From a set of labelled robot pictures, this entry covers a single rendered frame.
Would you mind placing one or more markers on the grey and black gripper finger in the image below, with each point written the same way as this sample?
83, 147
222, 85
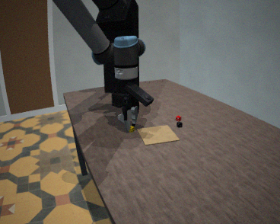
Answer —
134, 114
125, 116

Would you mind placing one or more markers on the yellow die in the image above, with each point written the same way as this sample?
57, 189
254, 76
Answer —
132, 129

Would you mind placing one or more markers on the black die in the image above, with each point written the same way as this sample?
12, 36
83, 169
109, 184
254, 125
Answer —
179, 124

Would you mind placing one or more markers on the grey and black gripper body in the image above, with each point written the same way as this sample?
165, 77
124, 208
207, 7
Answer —
120, 96

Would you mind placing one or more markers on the tan mat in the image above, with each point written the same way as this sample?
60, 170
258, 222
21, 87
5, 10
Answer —
157, 135

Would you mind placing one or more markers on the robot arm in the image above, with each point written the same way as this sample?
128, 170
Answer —
124, 52

